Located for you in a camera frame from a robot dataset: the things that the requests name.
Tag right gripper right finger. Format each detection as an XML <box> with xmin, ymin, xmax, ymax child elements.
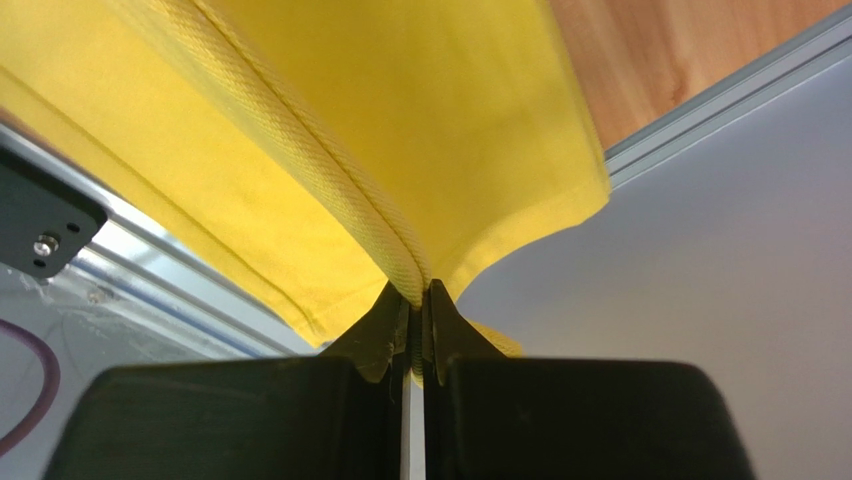
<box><xmin>422</xmin><ymin>280</ymin><xmax>755</xmax><ymax>479</ymax></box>

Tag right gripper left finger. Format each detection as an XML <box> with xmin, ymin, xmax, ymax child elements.
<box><xmin>45</xmin><ymin>286</ymin><xmax>409</xmax><ymax>479</ymax></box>

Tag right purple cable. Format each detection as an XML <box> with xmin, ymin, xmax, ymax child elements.
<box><xmin>0</xmin><ymin>318</ymin><xmax>63</xmax><ymax>458</ymax></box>

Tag aluminium base frame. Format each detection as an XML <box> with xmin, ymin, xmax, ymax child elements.
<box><xmin>1</xmin><ymin>120</ymin><xmax>313</xmax><ymax>479</ymax></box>

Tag yellow trousers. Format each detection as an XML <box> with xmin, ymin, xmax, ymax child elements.
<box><xmin>1</xmin><ymin>1</ymin><xmax>611</xmax><ymax>346</ymax></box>

